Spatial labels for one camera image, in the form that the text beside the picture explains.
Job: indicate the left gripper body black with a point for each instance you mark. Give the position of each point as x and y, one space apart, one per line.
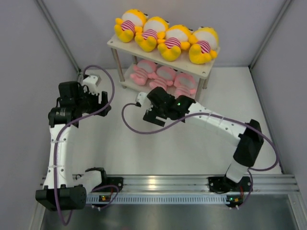
88 103

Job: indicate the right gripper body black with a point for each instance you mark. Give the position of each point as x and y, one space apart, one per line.
159 111

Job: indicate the pink plush toy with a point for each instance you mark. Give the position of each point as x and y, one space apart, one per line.
163 77
142 70
185 85

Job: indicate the yellow plush toy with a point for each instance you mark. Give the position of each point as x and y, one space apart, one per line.
176 39
204 44
130 23
153 30

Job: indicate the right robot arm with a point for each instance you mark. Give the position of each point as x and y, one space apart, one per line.
246 137

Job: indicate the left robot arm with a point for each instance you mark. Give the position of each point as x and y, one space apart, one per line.
60 191

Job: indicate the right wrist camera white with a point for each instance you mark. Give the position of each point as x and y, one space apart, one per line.
142 100

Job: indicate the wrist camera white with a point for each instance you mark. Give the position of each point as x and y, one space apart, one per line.
91 83
142 100

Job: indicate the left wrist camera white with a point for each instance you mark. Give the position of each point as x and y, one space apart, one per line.
91 83

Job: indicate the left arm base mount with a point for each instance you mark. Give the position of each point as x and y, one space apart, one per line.
116 181

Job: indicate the aluminium corner post left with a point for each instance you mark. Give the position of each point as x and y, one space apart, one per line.
58 34

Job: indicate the aluminium corner post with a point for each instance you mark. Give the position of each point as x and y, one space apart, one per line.
272 29
58 34

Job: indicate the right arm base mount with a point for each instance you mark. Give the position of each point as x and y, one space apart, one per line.
222 185

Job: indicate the aluminium front rail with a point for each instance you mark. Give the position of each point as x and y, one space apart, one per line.
187 189

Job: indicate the aluminium corner post right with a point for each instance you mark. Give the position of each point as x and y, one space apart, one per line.
272 29

